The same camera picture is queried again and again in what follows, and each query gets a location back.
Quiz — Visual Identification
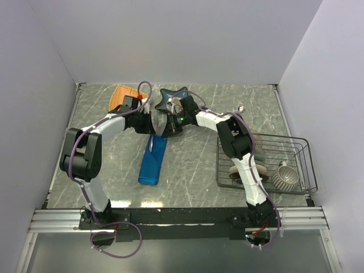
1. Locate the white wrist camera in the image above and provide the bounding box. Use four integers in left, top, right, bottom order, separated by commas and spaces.
166, 97, 183, 115
138, 97, 153, 114

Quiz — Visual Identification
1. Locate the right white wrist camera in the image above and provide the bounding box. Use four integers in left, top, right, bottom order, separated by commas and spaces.
166, 97, 183, 115

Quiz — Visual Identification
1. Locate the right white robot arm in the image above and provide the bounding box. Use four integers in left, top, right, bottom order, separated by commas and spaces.
155, 95, 276, 227

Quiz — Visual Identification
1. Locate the silver fork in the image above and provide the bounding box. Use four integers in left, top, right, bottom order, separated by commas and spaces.
149, 114, 159, 152

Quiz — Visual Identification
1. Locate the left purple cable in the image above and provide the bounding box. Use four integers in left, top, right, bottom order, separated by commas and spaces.
68, 81, 153, 258

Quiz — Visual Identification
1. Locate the black wire dish rack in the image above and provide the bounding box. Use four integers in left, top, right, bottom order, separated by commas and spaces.
216, 133, 318, 195

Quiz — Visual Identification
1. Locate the dark blue star dish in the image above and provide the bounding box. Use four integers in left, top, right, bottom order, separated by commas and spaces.
155, 86, 188, 113

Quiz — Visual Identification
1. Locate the purple cable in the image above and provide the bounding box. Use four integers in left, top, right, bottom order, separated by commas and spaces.
170, 90, 282, 251
68, 81, 153, 258

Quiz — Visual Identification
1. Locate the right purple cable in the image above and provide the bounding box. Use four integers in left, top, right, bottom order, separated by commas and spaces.
170, 90, 282, 251

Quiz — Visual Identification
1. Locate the blue cloth napkin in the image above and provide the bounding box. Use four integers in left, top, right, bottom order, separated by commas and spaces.
138, 135, 167, 185

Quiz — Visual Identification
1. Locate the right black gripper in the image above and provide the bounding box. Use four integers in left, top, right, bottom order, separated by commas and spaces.
162, 113, 189, 139

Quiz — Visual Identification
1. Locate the orange woven basket tray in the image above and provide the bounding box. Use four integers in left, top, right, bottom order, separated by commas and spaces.
108, 84, 149, 114

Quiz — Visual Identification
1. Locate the green plate in rack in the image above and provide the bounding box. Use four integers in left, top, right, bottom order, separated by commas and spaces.
254, 154, 266, 162

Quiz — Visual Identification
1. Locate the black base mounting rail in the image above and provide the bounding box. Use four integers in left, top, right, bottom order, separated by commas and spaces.
78, 207, 280, 242

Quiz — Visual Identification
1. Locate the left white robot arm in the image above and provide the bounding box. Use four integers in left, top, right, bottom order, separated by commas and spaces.
59, 96, 154, 229

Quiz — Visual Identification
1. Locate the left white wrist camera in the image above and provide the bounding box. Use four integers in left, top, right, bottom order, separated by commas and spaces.
138, 97, 153, 114

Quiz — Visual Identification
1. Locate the grey ribbed mug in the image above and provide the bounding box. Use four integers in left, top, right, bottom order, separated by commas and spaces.
271, 161, 299, 192

